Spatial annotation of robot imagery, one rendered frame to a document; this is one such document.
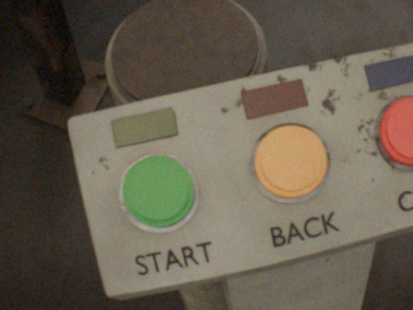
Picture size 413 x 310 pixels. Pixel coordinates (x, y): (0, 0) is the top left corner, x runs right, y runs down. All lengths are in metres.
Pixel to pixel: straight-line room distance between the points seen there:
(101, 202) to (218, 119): 0.08
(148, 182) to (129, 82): 0.17
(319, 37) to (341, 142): 0.81
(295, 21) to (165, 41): 0.69
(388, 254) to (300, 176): 0.66
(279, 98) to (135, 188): 0.10
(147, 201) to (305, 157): 0.09
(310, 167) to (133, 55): 0.21
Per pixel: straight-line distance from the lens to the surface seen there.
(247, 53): 0.65
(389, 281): 1.12
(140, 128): 0.51
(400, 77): 0.52
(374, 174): 0.51
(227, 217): 0.50
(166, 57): 0.65
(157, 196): 0.49
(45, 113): 1.29
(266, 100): 0.51
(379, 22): 1.34
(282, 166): 0.49
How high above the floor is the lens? 1.04
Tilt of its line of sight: 56 degrees down
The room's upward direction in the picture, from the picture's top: 8 degrees counter-clockwise
